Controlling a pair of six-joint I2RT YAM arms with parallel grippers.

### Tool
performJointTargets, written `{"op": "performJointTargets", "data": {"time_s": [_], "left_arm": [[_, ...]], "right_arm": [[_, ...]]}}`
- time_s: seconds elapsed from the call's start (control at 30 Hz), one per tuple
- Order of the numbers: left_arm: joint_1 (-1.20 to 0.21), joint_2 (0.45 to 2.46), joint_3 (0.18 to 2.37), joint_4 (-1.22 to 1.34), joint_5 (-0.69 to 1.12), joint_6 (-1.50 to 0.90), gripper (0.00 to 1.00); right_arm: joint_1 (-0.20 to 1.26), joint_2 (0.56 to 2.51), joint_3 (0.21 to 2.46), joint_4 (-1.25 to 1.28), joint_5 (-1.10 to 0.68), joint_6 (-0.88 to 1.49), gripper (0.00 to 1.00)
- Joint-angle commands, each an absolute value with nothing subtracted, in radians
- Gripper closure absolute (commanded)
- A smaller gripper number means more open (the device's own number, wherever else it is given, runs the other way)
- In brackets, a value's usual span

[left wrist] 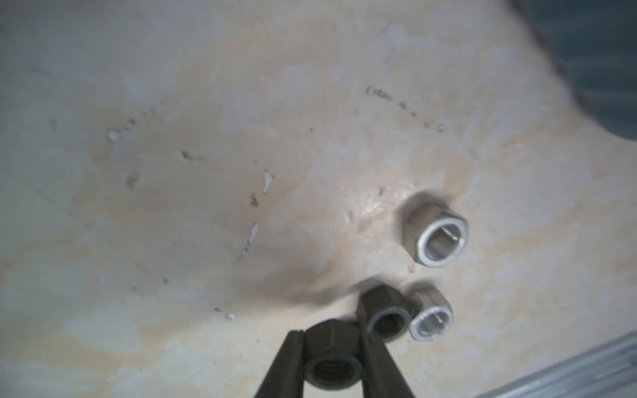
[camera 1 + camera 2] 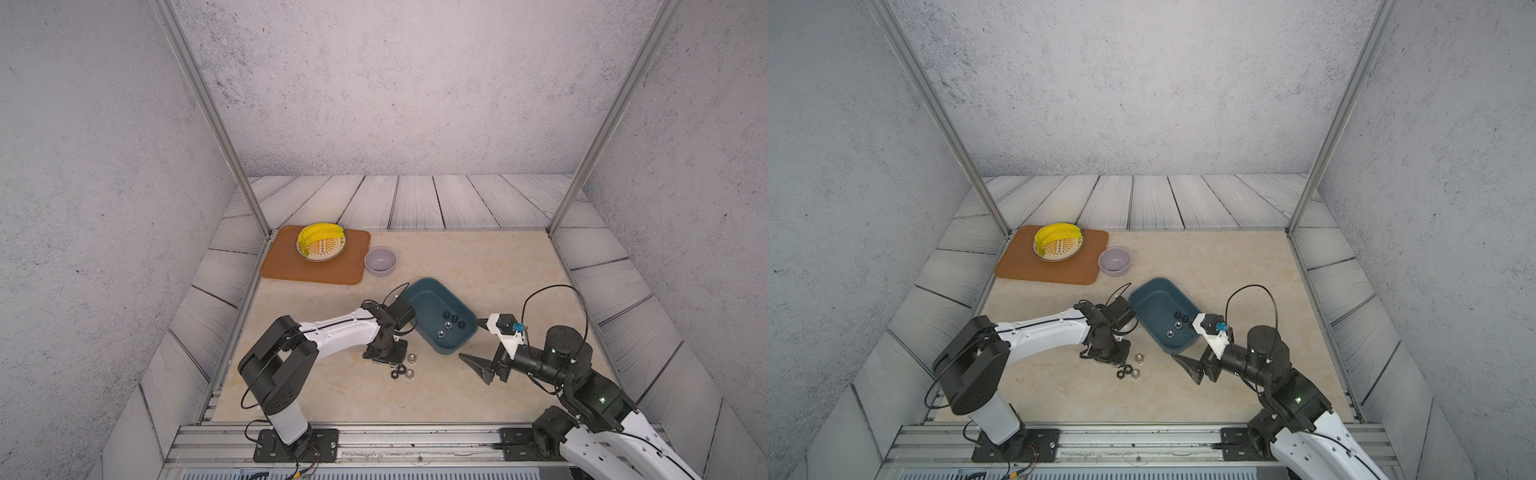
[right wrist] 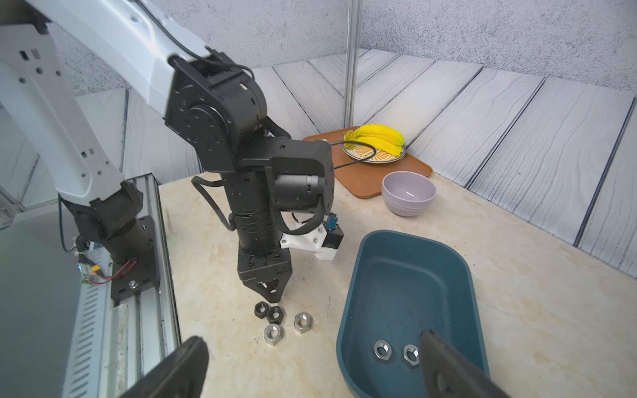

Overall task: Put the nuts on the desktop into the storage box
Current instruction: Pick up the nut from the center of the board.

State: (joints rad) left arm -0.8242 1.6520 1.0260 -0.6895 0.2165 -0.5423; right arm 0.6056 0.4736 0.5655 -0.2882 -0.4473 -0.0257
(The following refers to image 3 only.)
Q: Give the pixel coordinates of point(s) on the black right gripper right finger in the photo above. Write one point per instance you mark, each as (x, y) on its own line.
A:
(447, 373)

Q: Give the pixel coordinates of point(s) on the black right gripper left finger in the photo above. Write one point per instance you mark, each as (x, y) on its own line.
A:
(181, 374)

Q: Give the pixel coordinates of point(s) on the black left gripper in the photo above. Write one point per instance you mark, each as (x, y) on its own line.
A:
(266, 274)

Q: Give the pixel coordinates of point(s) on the black hex nut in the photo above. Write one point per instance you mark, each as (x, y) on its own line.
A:
(275, 315)
(261, 309)

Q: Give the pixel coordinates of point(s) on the silver hex nut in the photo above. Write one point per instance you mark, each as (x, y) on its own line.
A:
(382, 351)
(411, 355)
(303, 322)
(273, 333)

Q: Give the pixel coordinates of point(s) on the teal plastic storage box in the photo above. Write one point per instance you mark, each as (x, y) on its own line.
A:
(401, 286)

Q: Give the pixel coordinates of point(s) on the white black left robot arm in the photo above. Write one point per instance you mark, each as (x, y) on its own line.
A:
(193, 112)

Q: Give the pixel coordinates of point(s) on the brown rectangular mat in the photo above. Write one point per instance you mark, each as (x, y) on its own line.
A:
(363, 180)

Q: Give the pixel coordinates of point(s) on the patterned round plate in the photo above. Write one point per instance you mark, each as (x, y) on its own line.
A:
(370, 155)

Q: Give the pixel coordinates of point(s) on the lilac plastic bowl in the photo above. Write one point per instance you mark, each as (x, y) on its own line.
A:
(407, 194)

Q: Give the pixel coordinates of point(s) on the yellow banana bunch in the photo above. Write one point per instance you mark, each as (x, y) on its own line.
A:
(379, 136)

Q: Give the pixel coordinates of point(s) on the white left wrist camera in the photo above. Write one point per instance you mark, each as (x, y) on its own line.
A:
(323, 241)

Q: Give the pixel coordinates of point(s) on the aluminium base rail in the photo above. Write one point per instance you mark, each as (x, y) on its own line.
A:
(113, 347)

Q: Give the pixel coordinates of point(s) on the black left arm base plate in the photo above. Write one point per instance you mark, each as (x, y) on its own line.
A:
(141, 276)

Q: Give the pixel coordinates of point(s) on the left aluminium frame post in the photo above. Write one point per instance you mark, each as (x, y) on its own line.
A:
(355, 15)

